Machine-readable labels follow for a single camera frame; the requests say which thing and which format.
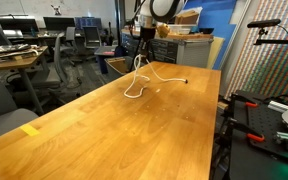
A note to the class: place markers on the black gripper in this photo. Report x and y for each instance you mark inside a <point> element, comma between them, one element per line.
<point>146,36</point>

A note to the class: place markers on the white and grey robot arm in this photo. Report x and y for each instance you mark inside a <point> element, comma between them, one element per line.
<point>154,15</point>

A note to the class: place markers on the grey bin with cardboard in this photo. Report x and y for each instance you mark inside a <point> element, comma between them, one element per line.
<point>118,66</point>

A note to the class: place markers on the grey office chair right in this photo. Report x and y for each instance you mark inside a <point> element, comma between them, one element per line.
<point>51,81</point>

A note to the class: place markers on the wooden office desk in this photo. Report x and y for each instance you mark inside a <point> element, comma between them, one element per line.
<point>21,61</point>

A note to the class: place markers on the black perforated mounting board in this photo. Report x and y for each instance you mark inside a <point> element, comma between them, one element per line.
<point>247,161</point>

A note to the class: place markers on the yellow tape piece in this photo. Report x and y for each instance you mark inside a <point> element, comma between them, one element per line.
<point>30,130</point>

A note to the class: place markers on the black camera tripod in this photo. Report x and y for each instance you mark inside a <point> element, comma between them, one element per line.
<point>138,50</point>

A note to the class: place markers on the wrist camera on wooden mount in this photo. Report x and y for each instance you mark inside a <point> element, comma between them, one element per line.
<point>163,30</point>

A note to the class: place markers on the orange handled clamp near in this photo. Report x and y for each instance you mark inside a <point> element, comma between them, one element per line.
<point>250,133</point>

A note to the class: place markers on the orange handled clamp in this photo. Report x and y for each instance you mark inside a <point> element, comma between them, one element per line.
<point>247,101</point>
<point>250,133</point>

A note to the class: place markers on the orange handled clamp far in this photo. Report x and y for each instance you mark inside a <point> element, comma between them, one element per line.
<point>247,101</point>

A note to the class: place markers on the black camera on stand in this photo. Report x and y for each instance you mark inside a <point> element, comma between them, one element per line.
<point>269,32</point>

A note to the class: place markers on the silver aluminium extrusion rail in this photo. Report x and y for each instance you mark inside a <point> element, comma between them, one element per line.
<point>284,120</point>

